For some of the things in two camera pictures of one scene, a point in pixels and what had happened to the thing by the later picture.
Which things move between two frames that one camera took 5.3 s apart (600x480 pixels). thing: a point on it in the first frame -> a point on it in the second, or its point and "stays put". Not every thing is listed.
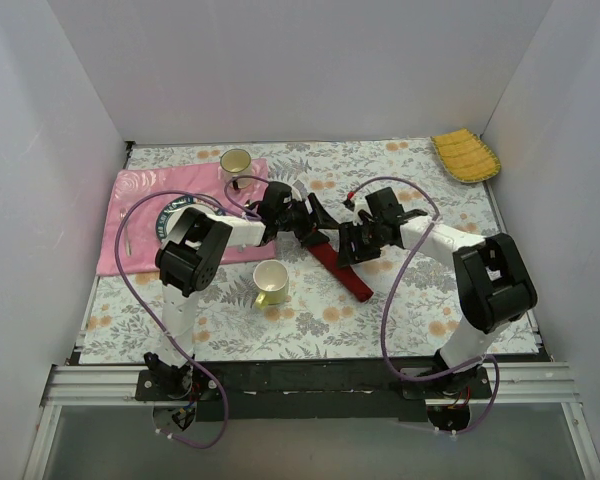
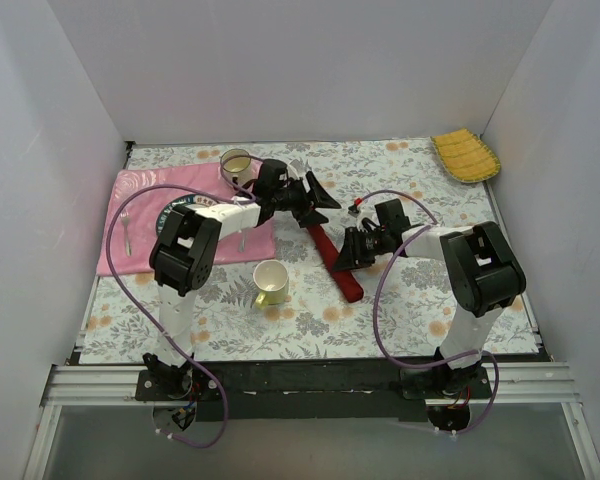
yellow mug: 270,278 stays put
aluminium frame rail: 115,386 stays put
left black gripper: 306,222 -> 306,198
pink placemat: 129,243 stays put
